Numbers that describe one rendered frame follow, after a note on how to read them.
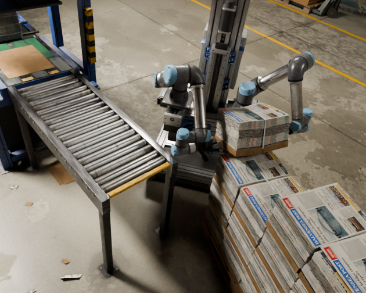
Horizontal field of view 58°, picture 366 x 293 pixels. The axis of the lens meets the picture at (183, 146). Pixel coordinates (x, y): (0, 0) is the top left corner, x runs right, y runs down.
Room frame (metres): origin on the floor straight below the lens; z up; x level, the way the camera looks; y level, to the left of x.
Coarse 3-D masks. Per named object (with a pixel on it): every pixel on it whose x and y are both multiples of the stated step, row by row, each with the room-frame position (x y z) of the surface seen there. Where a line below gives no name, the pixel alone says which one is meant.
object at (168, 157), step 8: (72, 72) 2.33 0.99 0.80; (80, 80) 2.24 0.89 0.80; (88, 88) 2.15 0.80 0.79; (96, 88) 2.15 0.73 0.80; (96, 96) 2.07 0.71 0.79; (104, 96) 2.07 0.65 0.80; (112, 104) 1.98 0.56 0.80; (120, 112) 1.90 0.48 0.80; (128, 120) 1.82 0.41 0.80; (136, 128) 1.74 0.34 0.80; (144, 136) 1.67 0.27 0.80; (152, 144) 1.61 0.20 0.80; (160, 152) 1.54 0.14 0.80; (168, 160) 1.48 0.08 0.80; (176, 160) 1.49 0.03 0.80; (168, 168) 1.47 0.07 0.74; (176, 168) 1.48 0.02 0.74
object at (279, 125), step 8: (256, 104) 1.92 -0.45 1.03; (264, 104) 1.91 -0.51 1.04; (264, 112) 1.76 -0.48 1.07; (272, 112) 1.76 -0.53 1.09; (280, 112) 1.75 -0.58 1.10; (272, 120) 1.65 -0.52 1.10; (280, 120) 1.68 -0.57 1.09; (288, 120) 1.71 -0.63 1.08; (272, 128) 1.64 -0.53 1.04; (280, 128) 1.67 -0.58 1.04; (288, 128) 1.69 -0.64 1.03; (272, 136) 1.64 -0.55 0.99; (280, 136) 1.66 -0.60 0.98; (288, 136) 1.69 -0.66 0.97; (272, 144) 1.62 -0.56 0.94
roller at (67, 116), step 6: (102, 102) 1.98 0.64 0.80; (84, 108) 1.88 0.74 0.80; (90, 108) 1.90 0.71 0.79; (96, 108) 1.93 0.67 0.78; (66, 114) 1.78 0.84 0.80; (72, 114) 1.80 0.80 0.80; (78, 114) 1.82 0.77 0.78; (48, 120) 1.69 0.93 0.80; (54, 120) 1.70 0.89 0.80; (60, 120) 1.73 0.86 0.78; (48, 126) 1.66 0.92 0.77
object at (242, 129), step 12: (228, 108) 1.81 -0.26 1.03; (228, 120) 1.65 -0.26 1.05; (240, 120) 1.59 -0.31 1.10; (252, 120) 1.60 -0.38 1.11; (216, 132) 1.75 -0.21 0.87; (228, 132) 1.63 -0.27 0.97; (240, 132) 1.55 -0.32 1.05; (252, 132) 1.58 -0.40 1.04; (228, 144) 1.59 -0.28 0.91; (240, 144) 1.53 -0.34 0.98; (252, 144) 1.56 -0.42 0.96
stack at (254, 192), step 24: (216, 168) 1.58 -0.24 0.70; (240, 168) 1.48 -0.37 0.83; (264, 168) 1.51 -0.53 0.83; (216, 192) 1.50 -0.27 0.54; (240, 192) 1.31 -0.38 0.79; (264, 192) 1.30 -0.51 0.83; (288, 192) 1.33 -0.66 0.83; (216, 216) 1.45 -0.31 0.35; (264, 216) 1.13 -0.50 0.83; (240, 240) 1.17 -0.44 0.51; (264, 240) 1.04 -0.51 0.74; (240, 264) 1.11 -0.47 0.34; (288, 264) 0.87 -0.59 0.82; (264, 288) 0.91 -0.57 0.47; (288, 288) 0.81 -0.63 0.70
